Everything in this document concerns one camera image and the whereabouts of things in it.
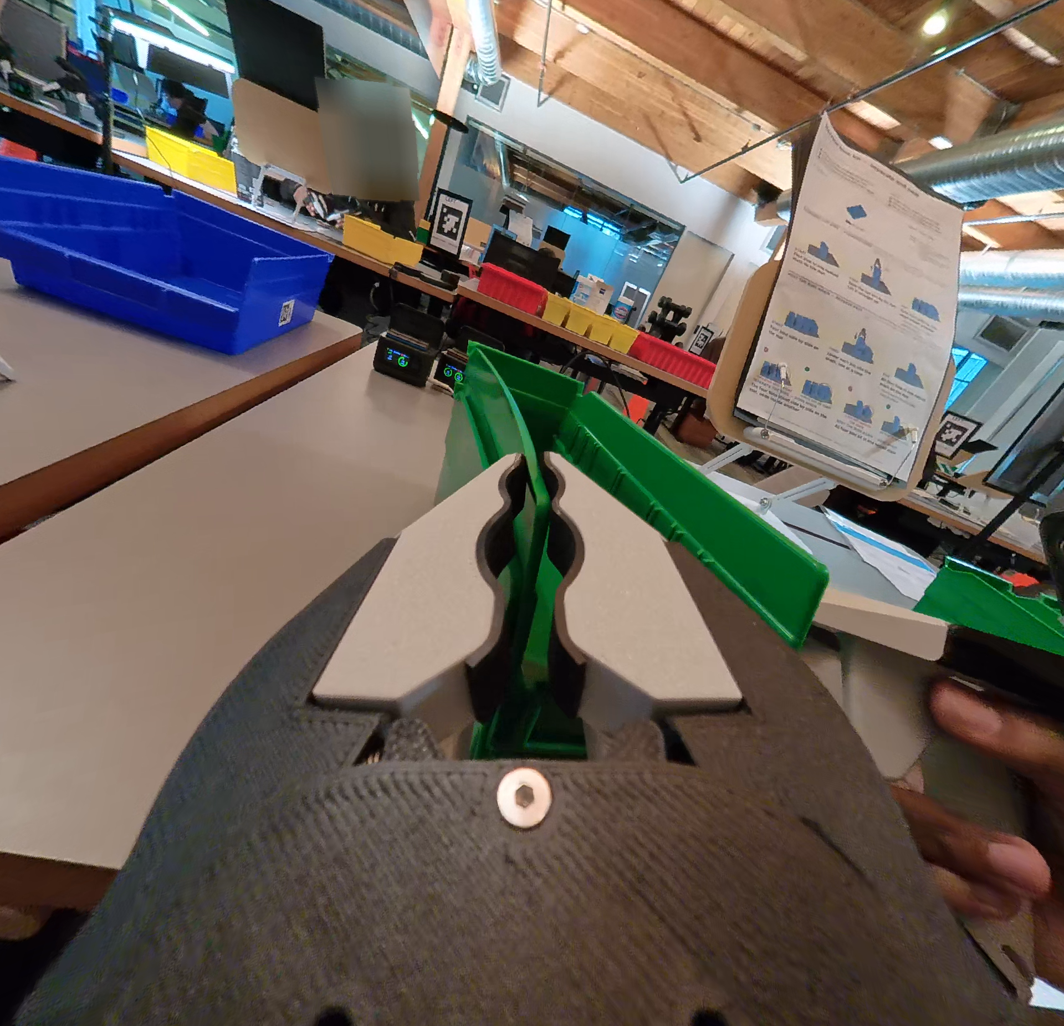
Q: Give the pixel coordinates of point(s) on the black device with green lights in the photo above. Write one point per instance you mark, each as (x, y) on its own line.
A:
(455, 369)
(403, 359)

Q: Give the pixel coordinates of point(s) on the white door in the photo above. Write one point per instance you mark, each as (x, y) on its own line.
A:
(698, 278)

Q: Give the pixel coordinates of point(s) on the black and white marker sign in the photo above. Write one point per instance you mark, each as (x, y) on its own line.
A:
(957, 436)
(450, 224)

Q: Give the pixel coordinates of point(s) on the silver ventilation duct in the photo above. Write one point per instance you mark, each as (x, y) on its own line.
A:
(482, 20)
(1014, 282)
(997, 157)

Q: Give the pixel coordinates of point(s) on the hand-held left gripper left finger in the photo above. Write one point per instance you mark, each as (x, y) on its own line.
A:
(399, 627)

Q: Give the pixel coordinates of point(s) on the red plastic bin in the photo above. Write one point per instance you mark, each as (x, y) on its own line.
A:
(511, 290)
(673, 361)

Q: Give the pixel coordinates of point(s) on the person's right hand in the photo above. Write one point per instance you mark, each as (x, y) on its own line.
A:
(997, 868)

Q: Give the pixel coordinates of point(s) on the marker sign on stand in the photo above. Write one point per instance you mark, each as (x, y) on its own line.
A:
(702, 338)

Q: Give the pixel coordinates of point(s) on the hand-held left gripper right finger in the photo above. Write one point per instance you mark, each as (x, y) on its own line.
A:
(648, 627)

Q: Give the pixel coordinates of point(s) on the black hanging panel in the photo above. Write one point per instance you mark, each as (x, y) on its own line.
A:
(274, 45)

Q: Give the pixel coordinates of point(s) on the white canister blue label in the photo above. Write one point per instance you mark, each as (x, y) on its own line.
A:
(623, 311)

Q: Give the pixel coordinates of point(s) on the monitor on arm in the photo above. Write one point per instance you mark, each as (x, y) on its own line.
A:
(1031, 461)

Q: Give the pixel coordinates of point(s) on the instruction sheet on stand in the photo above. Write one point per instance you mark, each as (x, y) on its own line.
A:
(727, 377)

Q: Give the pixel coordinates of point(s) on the printed instruction sheet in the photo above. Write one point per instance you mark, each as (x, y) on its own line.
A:
(856, 311)

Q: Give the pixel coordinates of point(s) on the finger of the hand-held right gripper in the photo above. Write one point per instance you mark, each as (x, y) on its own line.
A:
(881, 627)

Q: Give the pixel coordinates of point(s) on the grey desk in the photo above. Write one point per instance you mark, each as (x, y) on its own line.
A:
(100, 394)
(208, 585)

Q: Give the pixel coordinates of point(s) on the small yellow bin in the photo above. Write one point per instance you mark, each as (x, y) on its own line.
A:
(602, 330)
(623, 340)
(578, 319)
(555, 309)

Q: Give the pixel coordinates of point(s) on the blue plastic bin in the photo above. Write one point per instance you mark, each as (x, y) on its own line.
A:
(166, 269)

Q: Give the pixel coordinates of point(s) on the long wooden workbench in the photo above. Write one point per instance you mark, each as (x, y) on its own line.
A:
(366, 257)

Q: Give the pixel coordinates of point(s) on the white paper with blue print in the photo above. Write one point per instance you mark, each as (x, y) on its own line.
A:
(889, 556)

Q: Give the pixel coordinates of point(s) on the yellow plastic bin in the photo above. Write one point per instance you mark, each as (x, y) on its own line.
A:
(378, 240)
(187, 157)

